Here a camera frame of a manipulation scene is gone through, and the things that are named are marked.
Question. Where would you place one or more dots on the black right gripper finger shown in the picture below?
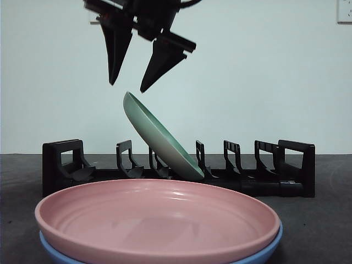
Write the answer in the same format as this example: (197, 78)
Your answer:
(115, 52)
(162, 63)

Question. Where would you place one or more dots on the green plate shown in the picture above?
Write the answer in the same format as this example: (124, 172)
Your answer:
(159, 137)

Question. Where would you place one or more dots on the pink plate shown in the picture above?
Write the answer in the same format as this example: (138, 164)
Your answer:
(159, 220)

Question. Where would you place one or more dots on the blue plate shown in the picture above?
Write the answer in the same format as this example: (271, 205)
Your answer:
(52, 251)

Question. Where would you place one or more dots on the black plastic dish rack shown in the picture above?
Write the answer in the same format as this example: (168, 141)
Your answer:
(297, 189)

